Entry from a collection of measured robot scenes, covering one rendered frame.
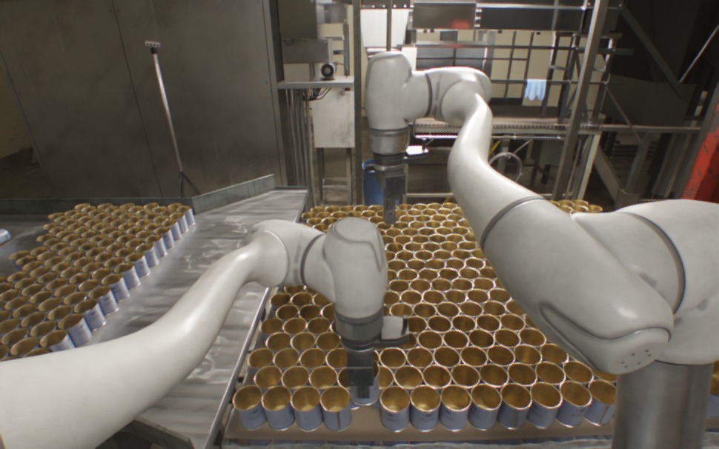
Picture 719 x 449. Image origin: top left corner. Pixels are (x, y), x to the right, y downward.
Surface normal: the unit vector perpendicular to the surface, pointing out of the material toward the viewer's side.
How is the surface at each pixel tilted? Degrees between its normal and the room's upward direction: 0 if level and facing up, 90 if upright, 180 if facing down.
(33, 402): 46
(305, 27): 90
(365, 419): 2
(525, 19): 90
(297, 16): 90
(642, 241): 20
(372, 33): 99
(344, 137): 90
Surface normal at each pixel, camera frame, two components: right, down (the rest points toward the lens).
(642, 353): 0.11, 0.63
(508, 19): -0.03, 0.47
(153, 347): 0.62, -0.71
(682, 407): -0.29, 0.19
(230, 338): -0.01, -0.88
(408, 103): 0.36, 0.46
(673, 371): -0.52, 0.20
